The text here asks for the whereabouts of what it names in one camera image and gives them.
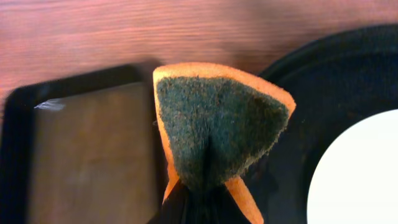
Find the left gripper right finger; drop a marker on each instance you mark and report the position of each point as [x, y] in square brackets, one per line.
[217, 206]

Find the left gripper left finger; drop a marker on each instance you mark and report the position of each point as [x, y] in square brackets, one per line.
[174, 209]

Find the light green plate top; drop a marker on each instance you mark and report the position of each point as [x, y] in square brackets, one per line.
[355, 181]

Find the black rectangular tray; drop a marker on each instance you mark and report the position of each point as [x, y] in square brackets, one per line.
[82, 149]

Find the black round tray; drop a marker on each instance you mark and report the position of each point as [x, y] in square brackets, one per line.
[335, 81]

